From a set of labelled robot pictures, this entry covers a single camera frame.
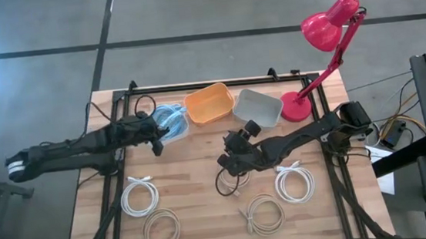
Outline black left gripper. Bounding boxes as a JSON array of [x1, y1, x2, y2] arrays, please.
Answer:
[[117, 108, 171, 160]]

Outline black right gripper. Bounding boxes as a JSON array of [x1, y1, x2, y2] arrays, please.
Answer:
[[214, 119, 266, 177]]

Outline light blue cable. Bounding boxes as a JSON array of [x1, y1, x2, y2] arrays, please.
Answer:
[[151, 101, 186, 136], [156, 108, 191, 143]]

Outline beige cable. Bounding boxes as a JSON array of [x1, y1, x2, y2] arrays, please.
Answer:
[[135, 206, 183, 239], [216, 166, 253, 200], [236, 190, 288, 239]]

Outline white plastic bin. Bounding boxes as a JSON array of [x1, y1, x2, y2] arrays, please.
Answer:
[[149, 101, 192, 146]]

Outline light grey plastic bin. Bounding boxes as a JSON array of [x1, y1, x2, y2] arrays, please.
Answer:
[[230, 85, 287, 133]]

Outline orange plastic bin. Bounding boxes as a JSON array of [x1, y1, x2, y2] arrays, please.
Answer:
[[182, 81, 237, 127]]

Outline red desk lamp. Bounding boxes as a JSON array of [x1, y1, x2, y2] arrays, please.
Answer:
[[270, 0, 377, 124]]

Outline white paper sheet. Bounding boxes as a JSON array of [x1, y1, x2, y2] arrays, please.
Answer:
[[364, 143, 397, 198]]

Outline small black electronics box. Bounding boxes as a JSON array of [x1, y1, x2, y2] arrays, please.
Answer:
[[378, 119, 409, 150]]

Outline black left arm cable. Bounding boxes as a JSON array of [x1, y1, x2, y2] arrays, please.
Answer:
[[82, 93, 160, 139]]

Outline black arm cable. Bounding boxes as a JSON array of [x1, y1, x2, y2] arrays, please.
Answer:
[[82, 93, 160, 139], [213, 165, 243, 198]]

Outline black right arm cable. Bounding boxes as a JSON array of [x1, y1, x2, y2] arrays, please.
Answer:
[[213, 165, 243, 198]]

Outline white coiled cable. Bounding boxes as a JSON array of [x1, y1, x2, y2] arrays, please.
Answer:
[[119, 173, 162, 220], [273, 160, 317, 207]]

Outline black metal table frame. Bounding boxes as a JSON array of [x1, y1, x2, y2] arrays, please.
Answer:
[[51, 58, 398, 239]]

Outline yellow and black wires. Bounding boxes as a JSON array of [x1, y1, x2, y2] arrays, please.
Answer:
[[373, 91, 426, 141]]

